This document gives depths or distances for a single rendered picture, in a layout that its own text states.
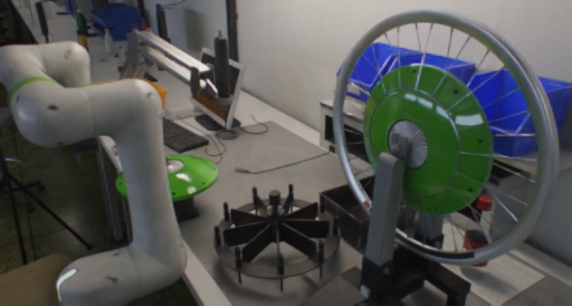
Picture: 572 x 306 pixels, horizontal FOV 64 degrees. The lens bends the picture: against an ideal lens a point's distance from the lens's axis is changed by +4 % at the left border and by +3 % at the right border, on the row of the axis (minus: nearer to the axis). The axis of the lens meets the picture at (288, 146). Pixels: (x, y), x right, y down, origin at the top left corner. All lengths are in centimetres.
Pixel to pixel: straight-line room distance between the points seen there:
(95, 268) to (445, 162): 80
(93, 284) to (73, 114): 38
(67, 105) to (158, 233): 36
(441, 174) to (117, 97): 69
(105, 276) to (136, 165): 26
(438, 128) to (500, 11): 69
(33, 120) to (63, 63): 45
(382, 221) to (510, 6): 79
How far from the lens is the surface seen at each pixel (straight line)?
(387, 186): 92
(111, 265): 116
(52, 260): 201
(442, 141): 88
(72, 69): 144
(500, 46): 82
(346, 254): 134
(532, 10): 146
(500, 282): 136
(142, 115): 104
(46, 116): 101
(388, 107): 96
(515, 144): 127
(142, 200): 111
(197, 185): 138
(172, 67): 152
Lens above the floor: 171
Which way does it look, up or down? 23 degrees down
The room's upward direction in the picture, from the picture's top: straight up
